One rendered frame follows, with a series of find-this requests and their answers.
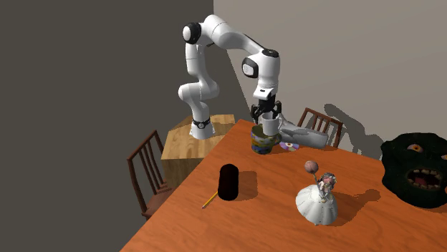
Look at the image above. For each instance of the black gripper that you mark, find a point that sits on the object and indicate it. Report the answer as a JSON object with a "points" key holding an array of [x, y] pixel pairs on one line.
{"points": [[267, 103]]}

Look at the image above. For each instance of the white mug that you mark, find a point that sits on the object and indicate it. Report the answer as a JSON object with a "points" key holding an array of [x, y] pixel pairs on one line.
{"points": [[270, 125]]}

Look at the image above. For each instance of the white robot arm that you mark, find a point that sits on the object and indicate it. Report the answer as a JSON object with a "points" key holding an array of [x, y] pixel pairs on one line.
{"points": [[223, 33]]}

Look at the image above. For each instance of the colourful patterned cup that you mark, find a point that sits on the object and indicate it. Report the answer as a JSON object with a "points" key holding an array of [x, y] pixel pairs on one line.
{"points": [[260, 143]]}

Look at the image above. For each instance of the shiny compact disc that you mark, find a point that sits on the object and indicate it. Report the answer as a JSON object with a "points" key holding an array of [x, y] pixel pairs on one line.
{"points": [[290, 146]]}

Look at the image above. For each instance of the brown wooden chair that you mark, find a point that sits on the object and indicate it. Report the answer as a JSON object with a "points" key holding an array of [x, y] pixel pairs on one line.
{"points": [[319, 122], [149, 164]]}

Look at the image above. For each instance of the black cylinder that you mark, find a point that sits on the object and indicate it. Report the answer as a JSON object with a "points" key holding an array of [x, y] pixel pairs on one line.
{"points": [[228, 181]]}

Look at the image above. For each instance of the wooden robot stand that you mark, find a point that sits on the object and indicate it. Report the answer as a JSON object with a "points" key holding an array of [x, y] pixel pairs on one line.
{"points": [[185, 150]]}

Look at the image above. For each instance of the yellow pencil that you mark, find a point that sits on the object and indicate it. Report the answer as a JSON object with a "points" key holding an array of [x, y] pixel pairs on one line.
{"points": [[209, 201]]}

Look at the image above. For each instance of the doll figure in white dress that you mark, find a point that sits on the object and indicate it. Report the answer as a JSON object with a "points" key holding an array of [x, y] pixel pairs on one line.
{"points": [[317, 206]]}

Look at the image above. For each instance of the orange-brown wooden table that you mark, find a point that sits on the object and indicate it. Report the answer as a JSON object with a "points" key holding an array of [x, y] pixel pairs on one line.
{"points": [[265, 227]]}

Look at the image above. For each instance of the dark green monster mask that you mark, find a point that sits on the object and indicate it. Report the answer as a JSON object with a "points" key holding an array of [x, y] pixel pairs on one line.
{"points": [[401, 167]]}

